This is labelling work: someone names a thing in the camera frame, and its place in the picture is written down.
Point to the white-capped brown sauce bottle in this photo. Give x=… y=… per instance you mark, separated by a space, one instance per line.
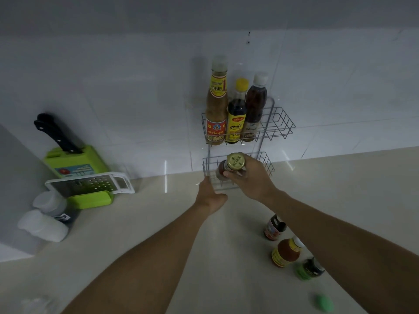
x=256 y=104

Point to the person's left forearm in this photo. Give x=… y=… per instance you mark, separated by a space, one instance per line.
x=147 y=268

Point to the white plastic shaker bottle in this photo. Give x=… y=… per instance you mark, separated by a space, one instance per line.
x=42 y=225

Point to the gold-lidded sauce jar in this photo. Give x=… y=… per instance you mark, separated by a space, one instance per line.
x=235 y=161

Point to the person's right thumb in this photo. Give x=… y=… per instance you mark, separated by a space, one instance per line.
x=233 y=175

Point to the person's right hand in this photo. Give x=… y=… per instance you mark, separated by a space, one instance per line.
x=255 y=179

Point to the person's left hand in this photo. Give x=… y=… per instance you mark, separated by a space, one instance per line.
x=209 y=197

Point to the person's left thumb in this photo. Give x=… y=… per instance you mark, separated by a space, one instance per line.
x=221 y=199

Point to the orange sauce bottle white cap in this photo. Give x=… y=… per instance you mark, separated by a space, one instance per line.
x=286 y=252

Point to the green-capped dark bottle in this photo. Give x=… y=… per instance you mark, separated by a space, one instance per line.
x=311 y=268

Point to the tall brown sauce bottle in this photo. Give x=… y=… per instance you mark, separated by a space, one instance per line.
x=216 y=107

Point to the green grater container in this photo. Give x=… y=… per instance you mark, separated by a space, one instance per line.
x=91 y=200

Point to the yellow-capped dark sauce bottle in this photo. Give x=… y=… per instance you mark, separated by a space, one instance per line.
x=236 y=114

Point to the white flat grater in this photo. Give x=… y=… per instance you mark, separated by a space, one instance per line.
x=98 y=183

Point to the person's right forearm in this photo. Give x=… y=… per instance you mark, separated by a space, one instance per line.
x=347 y=258

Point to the green knife block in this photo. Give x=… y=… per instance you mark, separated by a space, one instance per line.
x=88 y=160

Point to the small green lid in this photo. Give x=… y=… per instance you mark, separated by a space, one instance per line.
x=324 y=303

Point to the white-capped dark shaker bottle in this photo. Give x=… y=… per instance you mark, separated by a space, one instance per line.
x=49 y=202

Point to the small dark red-label bottle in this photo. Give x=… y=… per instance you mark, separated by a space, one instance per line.
x=274 y=228

